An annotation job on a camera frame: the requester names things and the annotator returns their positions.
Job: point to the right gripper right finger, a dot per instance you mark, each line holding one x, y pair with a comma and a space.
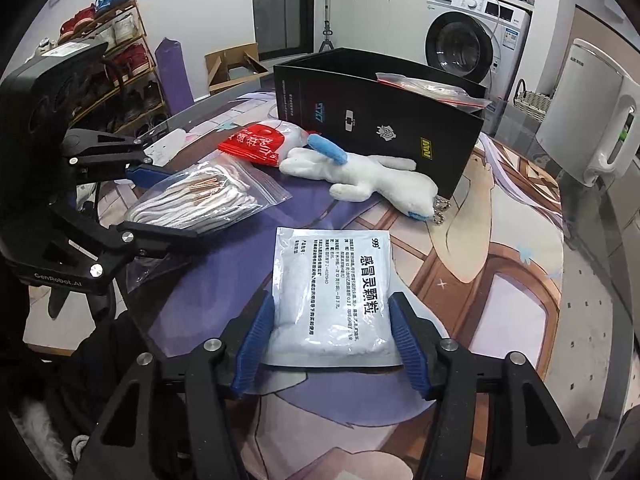
527, 435

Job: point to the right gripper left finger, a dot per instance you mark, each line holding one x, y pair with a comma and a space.
167, 418

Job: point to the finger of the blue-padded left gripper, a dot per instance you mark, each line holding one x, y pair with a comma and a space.
145, 176
145, 239

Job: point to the red white balloon glue pack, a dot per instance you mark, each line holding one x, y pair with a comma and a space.
265, 143

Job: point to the white medicine granule packet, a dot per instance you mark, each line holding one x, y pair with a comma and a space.
330, 291

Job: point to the white plush toy blue ear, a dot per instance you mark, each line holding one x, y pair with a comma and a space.
355, 178

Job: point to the wooden shoe rack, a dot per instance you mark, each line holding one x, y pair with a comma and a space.
122, 94

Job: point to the purple rolled yoga mat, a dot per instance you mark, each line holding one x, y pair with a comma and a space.
170, 62

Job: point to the brown cardboard box on floor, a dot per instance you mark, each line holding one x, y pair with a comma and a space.
229, 67

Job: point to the black cardboard storage box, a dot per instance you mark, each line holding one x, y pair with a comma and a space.
337, 94

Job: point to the floor mop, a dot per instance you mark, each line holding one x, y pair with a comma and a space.
327, 32

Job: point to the white electric kettle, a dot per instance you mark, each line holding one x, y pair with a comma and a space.
591, 128

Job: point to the white wicker basket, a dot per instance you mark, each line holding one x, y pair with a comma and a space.
533, 104

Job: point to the white front-load washing machine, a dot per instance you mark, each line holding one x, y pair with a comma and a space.
479, 40

